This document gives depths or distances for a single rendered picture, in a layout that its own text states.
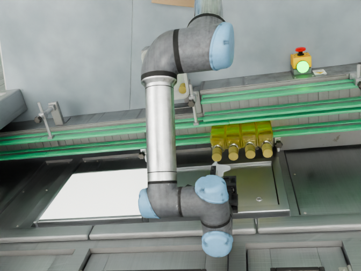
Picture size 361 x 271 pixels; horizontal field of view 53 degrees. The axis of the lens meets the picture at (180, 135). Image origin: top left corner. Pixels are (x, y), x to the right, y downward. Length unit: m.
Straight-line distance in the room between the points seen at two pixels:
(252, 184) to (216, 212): 0.49
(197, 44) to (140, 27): 0.70
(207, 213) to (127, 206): 0.52
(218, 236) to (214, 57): 0.44
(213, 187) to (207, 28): 0.39
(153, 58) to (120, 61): 0.71
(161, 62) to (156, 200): 0.35
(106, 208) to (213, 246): 0.57
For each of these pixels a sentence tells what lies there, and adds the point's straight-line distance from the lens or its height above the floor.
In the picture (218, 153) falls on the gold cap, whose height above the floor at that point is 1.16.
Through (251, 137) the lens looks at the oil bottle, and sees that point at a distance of 1.34.
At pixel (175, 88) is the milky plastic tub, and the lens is 1.61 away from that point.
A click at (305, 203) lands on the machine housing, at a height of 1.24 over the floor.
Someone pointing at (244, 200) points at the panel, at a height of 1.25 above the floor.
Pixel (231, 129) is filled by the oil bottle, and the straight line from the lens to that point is 1.41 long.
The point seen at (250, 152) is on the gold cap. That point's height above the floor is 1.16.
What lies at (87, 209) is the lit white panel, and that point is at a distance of 1.40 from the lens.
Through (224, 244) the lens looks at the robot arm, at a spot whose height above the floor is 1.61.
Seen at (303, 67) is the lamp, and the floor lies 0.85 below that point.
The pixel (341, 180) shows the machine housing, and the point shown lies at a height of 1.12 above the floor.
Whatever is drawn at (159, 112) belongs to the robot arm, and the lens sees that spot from 0.92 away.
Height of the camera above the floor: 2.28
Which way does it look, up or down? 63 degrees down
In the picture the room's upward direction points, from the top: 163 degrees counter-clockwise
